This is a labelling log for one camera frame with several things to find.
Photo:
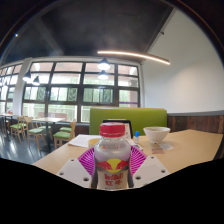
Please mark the small printed paper card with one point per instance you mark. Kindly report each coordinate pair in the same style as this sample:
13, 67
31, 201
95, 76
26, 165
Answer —
162, 147

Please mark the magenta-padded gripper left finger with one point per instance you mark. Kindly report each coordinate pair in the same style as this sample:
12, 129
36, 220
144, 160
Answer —
74, 171

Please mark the black pendant ceiling lamps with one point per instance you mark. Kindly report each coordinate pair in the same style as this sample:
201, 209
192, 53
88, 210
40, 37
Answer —
103, 64

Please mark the green upholstered bench backrest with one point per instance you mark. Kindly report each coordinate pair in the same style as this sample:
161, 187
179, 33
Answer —
150, 118

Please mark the wooden chairs with green seats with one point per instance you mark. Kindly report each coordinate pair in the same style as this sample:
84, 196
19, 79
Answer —
35, 131

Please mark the white ceramic bowl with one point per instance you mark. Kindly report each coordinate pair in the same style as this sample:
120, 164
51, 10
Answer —
156, 134

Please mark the yellow round cup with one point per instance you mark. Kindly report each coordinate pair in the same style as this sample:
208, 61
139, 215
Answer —
92, 142

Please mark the clear red-capped drink bottle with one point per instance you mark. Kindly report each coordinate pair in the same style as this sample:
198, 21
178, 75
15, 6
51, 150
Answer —
112, 156

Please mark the curved linear ceiling light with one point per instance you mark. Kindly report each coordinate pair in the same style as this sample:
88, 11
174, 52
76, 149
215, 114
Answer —
140, 55

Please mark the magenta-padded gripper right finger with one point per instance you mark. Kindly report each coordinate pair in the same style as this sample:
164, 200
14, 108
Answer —
150, 170

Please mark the wooden dining table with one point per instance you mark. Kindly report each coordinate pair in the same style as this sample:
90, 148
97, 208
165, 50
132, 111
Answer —
48, 120
6, 116

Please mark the white paper sheet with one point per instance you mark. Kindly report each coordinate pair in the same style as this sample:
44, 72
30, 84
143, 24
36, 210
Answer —
81, 140

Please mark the small blue-capped white bottle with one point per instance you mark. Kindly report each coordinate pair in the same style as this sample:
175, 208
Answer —
136, 137

